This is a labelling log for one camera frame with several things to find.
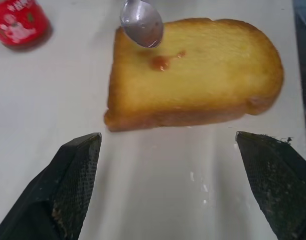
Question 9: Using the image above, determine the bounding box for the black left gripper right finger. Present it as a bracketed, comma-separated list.
[235, 131, 306, 240]

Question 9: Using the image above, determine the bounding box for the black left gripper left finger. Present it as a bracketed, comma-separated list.
[0, 132, 103, 240]

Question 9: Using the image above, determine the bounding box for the metal spoon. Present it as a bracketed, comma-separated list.
[119, 0, 164, 49]

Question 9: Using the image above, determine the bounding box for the golden toasted bread slice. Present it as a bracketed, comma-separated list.
[103, 17, 285, 133]

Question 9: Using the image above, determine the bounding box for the red jam blob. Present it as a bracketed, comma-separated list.
[150, 50, 187, 71]

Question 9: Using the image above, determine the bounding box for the red-labelled glass jam jar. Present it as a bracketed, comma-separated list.
[0, 0, 54, 52]

